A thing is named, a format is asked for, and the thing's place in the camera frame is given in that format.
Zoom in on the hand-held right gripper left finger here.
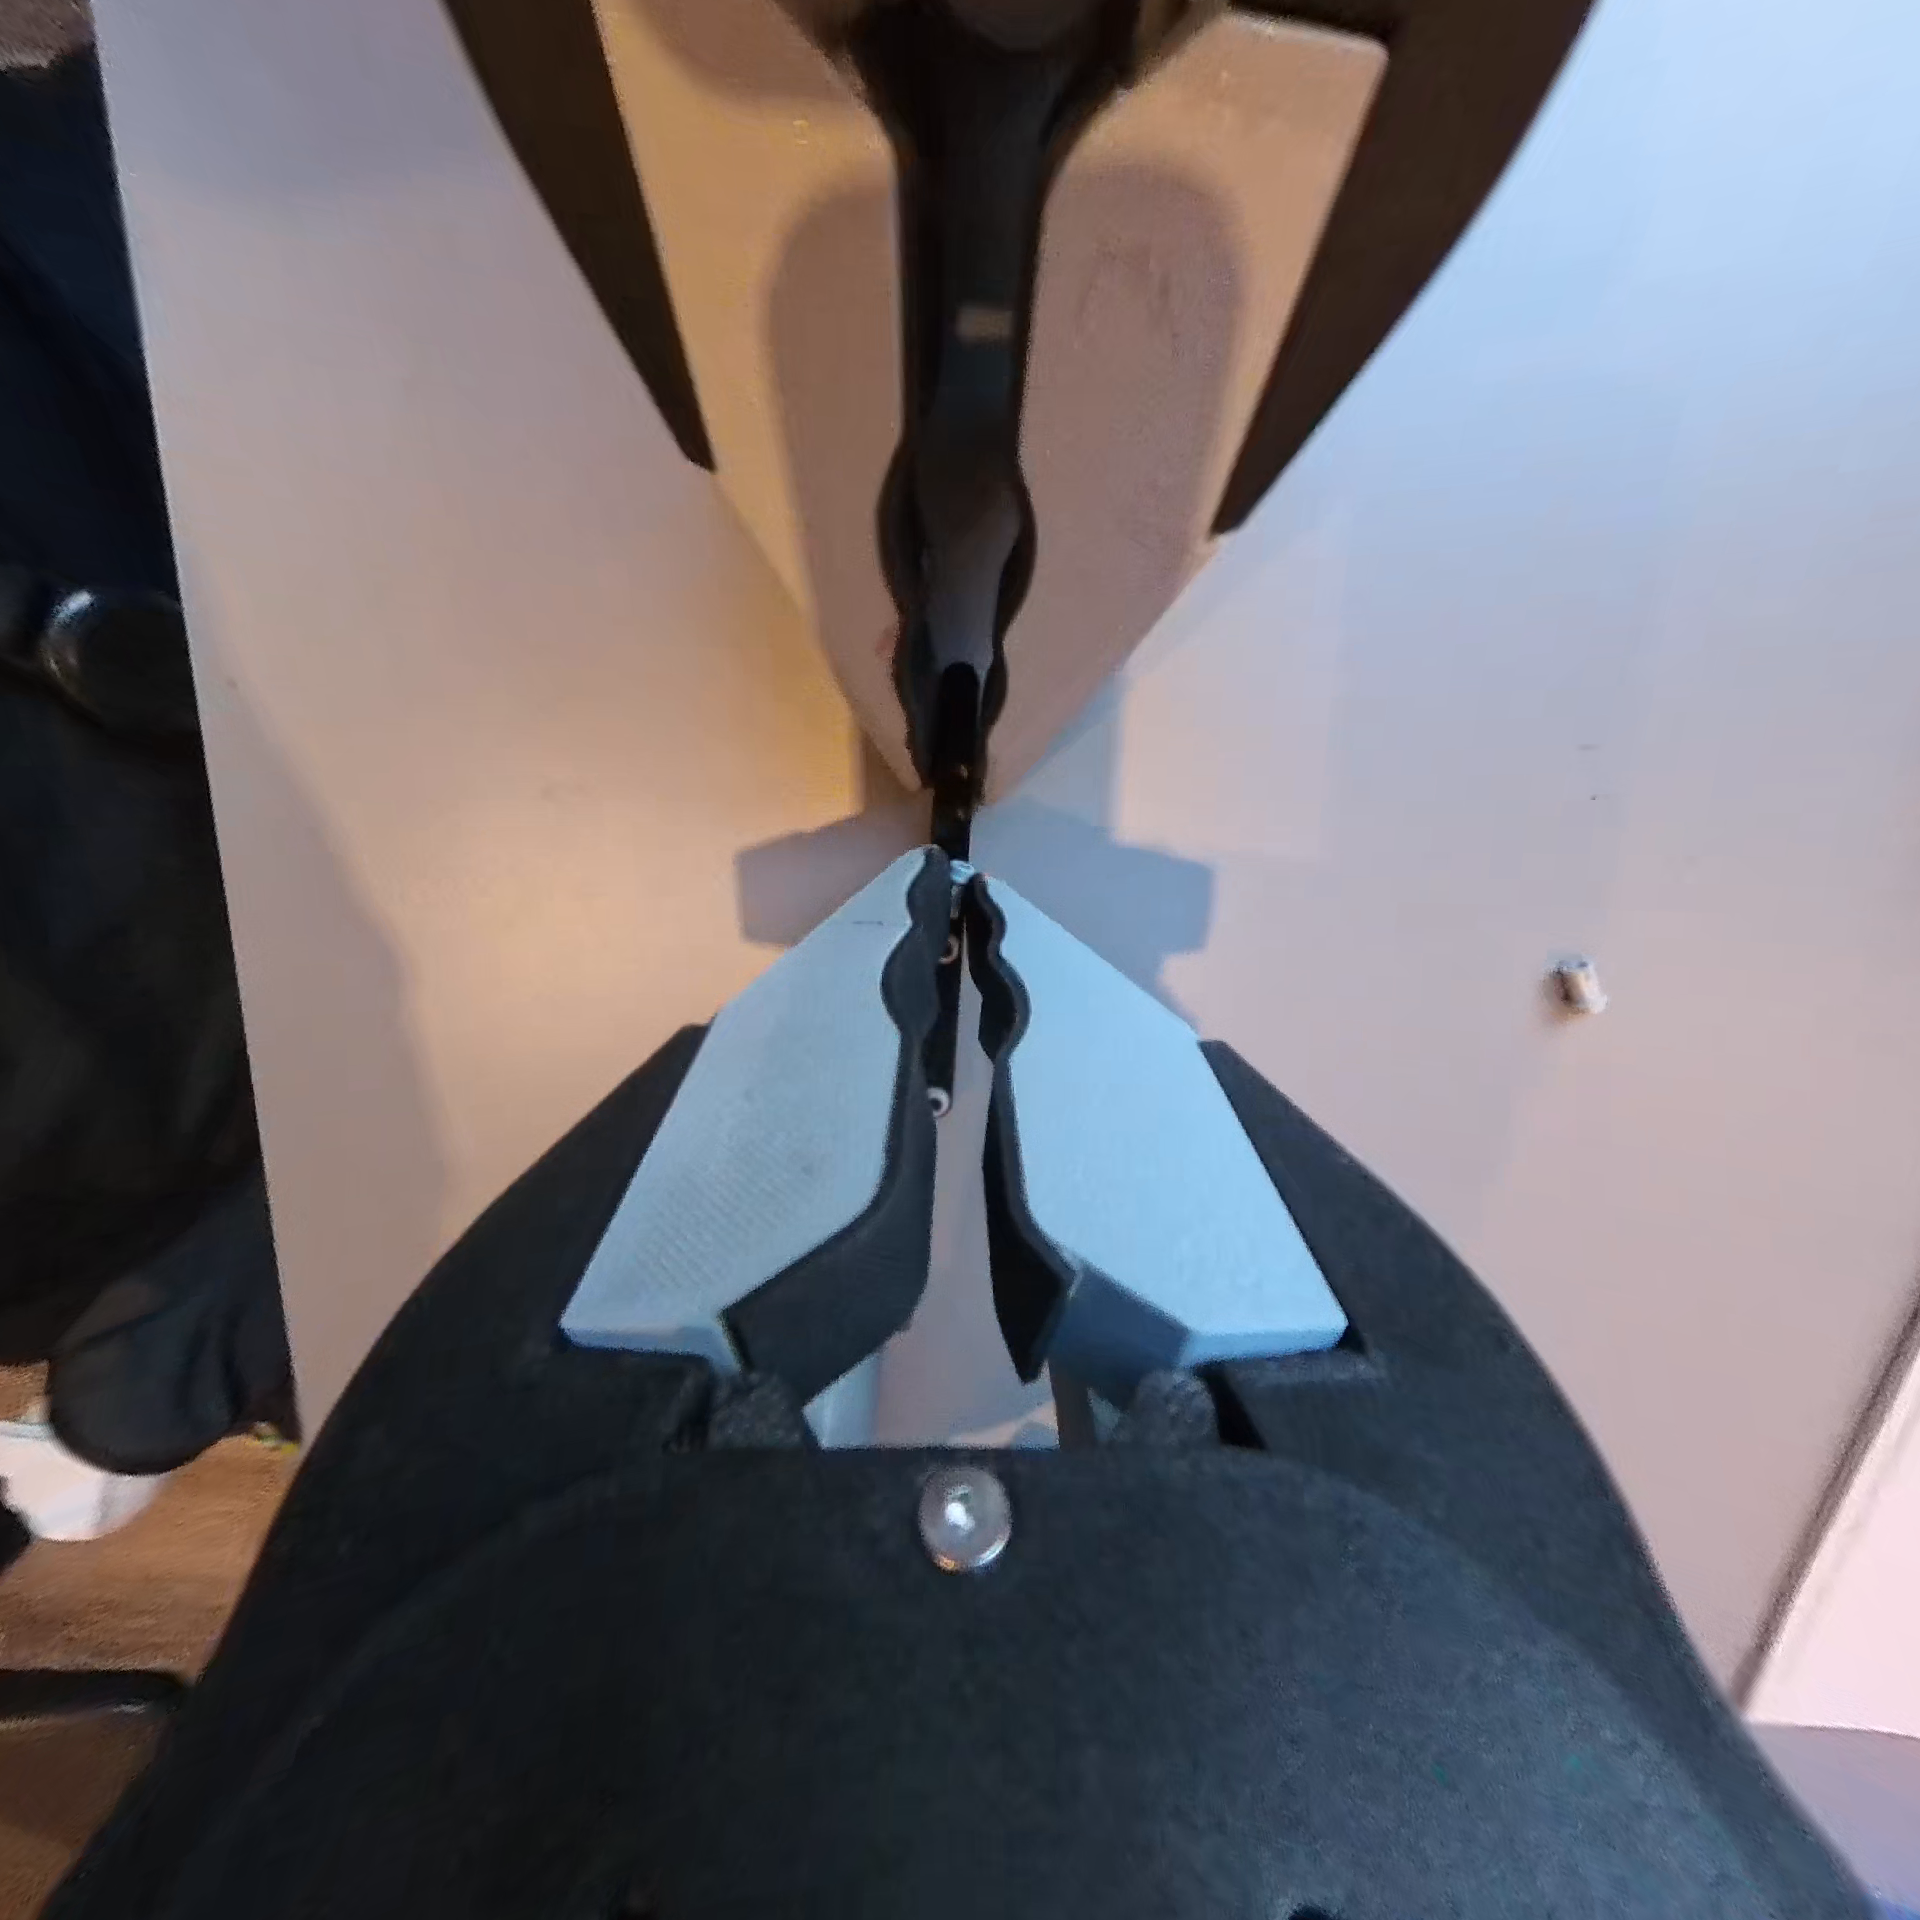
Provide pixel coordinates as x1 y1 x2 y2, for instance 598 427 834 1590
562 848 958 1444

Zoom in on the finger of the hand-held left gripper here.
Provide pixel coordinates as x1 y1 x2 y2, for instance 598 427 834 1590
598 0 941 792
961 19 1391 800

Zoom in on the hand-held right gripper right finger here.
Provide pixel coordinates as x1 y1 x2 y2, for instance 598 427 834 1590
969 871 1357 1408

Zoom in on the long black toy beam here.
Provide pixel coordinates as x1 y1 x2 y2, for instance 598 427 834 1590
922 660 995 1125

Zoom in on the grey desk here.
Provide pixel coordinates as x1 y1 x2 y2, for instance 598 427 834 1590
90 0 1920 1711

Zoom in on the person's dark clothing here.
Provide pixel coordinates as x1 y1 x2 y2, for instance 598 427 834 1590
0 67 302 1479

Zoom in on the person's white shoe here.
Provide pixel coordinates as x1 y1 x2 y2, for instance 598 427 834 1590
0 1400 167 1547

